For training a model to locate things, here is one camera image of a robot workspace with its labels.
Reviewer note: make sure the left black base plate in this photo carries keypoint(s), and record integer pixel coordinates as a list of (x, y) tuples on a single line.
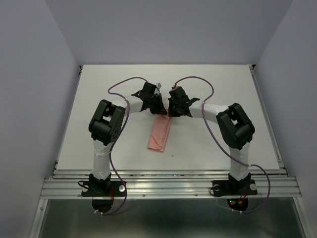
[(113, 189)]

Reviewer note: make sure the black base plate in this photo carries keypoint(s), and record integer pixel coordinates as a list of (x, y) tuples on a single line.
[(113, 189), (232, 188)]

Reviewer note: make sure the pink satin napkin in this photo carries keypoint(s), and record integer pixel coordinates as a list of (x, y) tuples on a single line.
[(160, 132)]

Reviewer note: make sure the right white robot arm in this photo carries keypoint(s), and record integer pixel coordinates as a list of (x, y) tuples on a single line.
[(236, 130)]

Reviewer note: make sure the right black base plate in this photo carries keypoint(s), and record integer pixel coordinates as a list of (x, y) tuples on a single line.
[(232, 188)]

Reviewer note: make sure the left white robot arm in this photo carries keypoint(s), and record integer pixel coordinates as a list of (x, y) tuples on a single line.
[(105, 128)]

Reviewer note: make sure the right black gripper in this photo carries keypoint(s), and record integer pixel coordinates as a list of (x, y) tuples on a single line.
[(171, 113)]

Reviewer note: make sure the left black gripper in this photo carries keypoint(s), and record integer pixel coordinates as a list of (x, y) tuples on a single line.
[(160, 110)]

